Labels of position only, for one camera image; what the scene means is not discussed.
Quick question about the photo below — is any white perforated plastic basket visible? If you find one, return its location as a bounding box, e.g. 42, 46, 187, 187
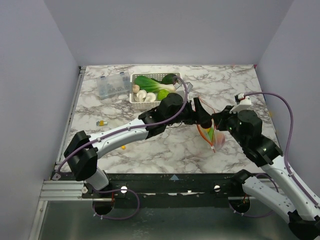
129, 72, 181, 110

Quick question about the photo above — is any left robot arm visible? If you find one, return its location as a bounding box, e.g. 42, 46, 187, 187
63, 93, 213, 198

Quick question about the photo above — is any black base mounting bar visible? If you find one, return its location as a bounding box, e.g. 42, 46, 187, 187
77, 173, 251, 209

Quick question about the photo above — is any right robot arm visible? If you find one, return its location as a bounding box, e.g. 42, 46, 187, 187
212, 106, 320, 240

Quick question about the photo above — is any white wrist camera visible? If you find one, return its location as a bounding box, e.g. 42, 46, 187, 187
174, 82, 193, 95
229, 93, 252, 114

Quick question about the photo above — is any aluminium extrusion rail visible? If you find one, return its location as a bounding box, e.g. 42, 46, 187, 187
27, 66, 93, 240

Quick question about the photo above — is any lime green toy fruit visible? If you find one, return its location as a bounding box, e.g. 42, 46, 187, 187
157, 89, 170, 101

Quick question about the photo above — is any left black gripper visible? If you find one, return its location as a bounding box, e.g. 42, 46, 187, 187
165, 97, 212, 126

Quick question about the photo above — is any toy peach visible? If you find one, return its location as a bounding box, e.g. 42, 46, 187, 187
215, 132, 226, 149

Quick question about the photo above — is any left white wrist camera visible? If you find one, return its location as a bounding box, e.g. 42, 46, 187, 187
174, 82, 193, 95

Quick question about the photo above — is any clear orange zip bag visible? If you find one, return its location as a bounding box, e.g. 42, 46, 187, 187
196, 96, 226, 153

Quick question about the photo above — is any clear plastic parts box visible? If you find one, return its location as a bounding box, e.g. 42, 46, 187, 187
96, 71, 132, 100

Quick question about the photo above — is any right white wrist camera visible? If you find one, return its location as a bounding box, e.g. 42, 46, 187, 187
229, 93, 252, 114

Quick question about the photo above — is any toy bok choy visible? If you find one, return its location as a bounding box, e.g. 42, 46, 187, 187
133, 75, 176, 93

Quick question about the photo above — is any light green toy vegetable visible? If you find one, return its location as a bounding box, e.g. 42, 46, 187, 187
207, 127, 215, 142

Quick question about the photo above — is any dark green toy avocado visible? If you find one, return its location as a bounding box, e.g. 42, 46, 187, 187
160, 73, 178, 85

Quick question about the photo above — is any toy garlic bulb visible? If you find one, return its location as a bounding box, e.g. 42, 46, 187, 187
132, 84, 140, 94

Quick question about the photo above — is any small yellow grey connector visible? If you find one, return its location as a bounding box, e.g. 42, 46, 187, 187
96, 120, 108, 127

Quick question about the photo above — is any yellow toy corn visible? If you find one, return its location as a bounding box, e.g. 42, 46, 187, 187
202, 128, 211, 133

